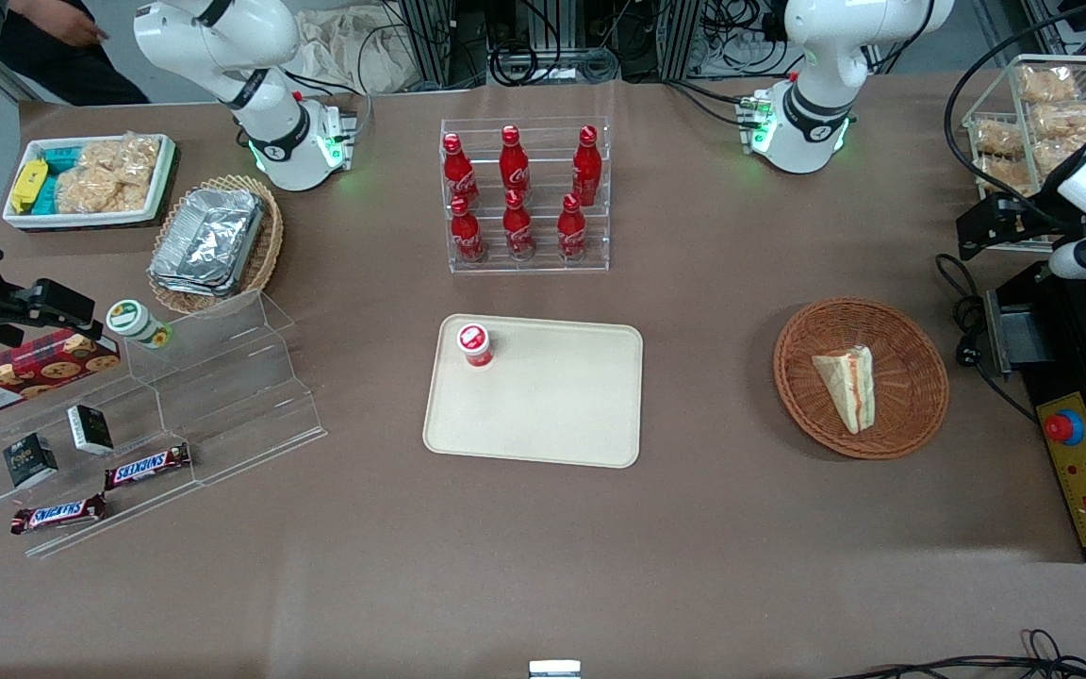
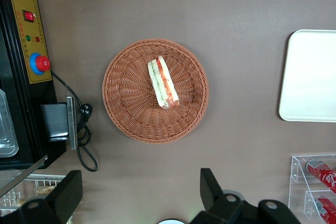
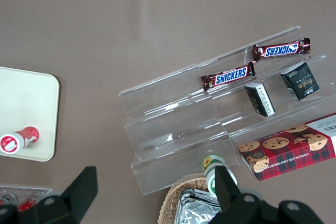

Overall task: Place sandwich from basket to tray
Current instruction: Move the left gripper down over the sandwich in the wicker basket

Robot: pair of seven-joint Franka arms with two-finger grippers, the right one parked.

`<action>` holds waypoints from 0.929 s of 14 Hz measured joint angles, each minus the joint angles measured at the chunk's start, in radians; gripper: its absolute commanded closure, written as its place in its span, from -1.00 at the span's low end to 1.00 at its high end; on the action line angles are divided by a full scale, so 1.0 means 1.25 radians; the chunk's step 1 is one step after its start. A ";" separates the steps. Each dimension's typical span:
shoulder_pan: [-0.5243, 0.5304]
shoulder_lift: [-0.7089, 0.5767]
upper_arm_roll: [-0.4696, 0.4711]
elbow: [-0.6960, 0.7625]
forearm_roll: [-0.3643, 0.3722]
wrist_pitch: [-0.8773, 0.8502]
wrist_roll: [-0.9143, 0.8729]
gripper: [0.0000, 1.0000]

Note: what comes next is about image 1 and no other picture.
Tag triangular sandwich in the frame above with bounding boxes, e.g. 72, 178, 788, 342
811, 345, 877, 436

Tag round brown wicker basket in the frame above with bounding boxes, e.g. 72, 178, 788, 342
773, 298, 950, 461

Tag oval tan wicker basket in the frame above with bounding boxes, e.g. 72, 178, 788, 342
147, 174, 285, 316

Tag beige plastic tray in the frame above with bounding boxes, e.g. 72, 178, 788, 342
422, 314, 645, 470

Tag bagged fried snack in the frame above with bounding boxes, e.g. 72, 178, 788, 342
1017, 65, 1082, 104
974, 156, 1035, 195
1033, 138, 1086, 177
1030, 102, 1086, 142
972, 120, 1026, 157

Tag red tartan cookie box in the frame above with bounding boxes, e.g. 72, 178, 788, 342
0, 328, 122, 422

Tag green white yogurt cup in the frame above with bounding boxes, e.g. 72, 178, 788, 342
107, 299, 173, 351

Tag white rectangular plastic bin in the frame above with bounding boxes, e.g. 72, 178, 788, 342
2, 133, 177, 231

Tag yellow snack packet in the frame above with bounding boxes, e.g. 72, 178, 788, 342
10, 158, 50, 214

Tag small black carton box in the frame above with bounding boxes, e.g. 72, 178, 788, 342
67, 405, 116, 457
3, 433, 60, 489

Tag black machine housing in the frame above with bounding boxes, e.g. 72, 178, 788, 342
984, 260, 1086, 565

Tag teal snack packets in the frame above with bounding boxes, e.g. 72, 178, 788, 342
34, 145, 84, 214

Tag clear bag of rice crackers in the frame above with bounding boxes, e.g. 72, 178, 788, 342
57, 133, 160, 214

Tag stacked aluminium foil trays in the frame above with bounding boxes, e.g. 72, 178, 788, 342
149, 187, 267, 299

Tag snickers chocolate bar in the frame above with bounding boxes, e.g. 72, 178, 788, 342
10, 493, 108, 537
105, 443, 193, 490

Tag clear acrylic stepped stand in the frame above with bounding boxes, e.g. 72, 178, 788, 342
0, 288, 328, 560

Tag red emergency stop button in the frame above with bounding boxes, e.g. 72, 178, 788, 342
1045, 410, 1086, 447

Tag person in dark clothes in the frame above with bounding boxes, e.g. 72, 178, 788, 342
0, 0, 151, 107

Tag beige crumpled cloth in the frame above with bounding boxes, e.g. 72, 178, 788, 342
296, 8, 423, 96

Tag red cola bottle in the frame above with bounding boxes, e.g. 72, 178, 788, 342
556, 193, 589, 261
442, 133, 481, 209
449, 196, 487, 263
571, 125, 603, 207
502, 190, 537, 261
499, 125, 532, 195

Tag red lidded cup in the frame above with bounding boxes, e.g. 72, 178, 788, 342
455, 323, 495, 370

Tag clear acrylic bottle rack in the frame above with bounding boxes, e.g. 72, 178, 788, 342
439, 117, 612, 275

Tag white wire rack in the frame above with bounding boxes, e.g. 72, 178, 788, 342
963, 54, 1086, 255

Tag black power cable with plug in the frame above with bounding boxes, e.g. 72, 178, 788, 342
935, 254, 1040, 422

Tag aluminium frame post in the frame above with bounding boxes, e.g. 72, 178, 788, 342
402, 0, 456, 88
659, 0, 705, 82

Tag black cables with red wire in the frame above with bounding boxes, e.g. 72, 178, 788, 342
831, 628, 1086, 679

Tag bundle of black cables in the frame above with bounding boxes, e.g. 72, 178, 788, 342
485, 0, 621, 88

